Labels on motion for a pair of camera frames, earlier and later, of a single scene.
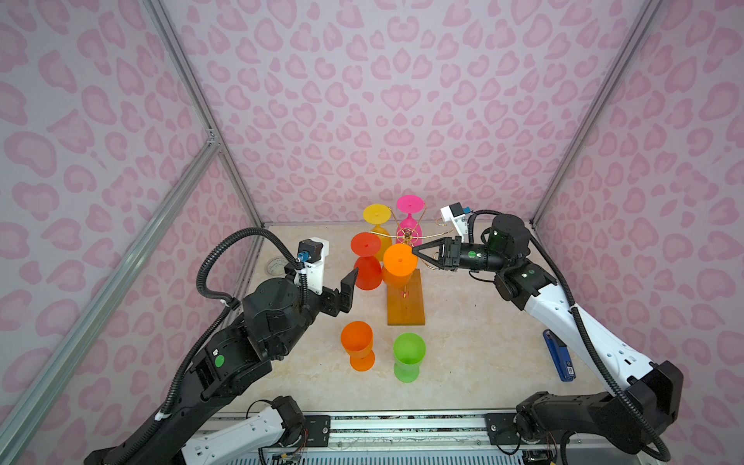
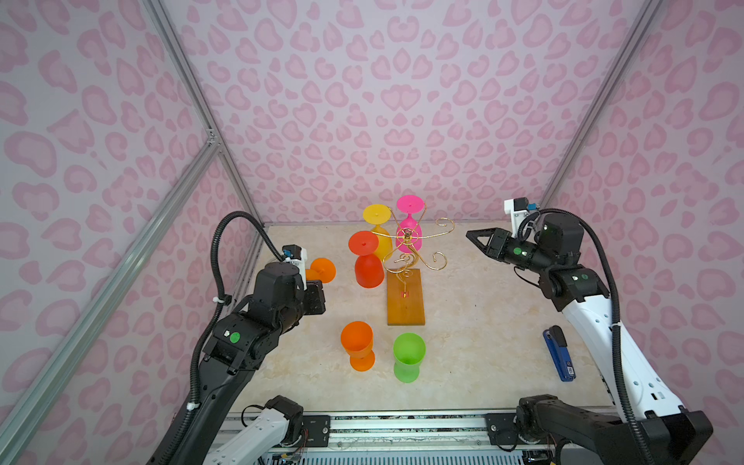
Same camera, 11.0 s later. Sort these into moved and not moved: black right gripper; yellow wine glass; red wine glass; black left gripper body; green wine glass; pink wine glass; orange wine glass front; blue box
Moved: black left gripper body; orange wine glass front; black right gripper
Not moved: blue box; green wine glass; red wine glass; pink wine glass; yellow wine glass
